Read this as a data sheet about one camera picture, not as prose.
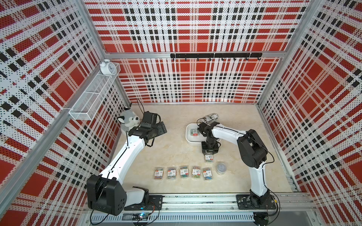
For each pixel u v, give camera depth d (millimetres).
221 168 825
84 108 687
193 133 996
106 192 390
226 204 747
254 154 528
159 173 820
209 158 881
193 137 1012
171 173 820
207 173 821
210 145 803
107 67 798
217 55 888
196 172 821
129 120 879
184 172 822
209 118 1075
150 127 614
